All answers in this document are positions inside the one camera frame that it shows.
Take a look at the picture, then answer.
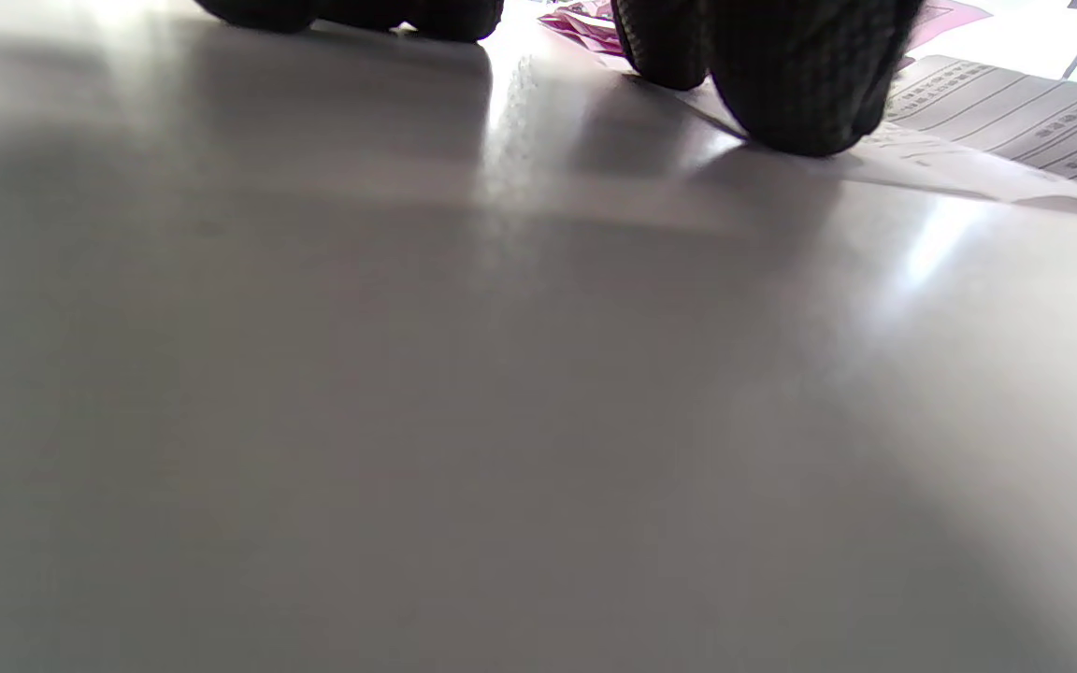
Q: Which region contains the white invoice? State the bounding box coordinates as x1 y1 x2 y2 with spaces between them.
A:
665 54 1077 208

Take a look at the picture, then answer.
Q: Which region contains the pink invoice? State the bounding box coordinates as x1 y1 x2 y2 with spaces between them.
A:
537 0 995 59

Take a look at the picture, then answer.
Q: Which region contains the person's left hand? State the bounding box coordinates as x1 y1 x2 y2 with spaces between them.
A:
193 0 925 158

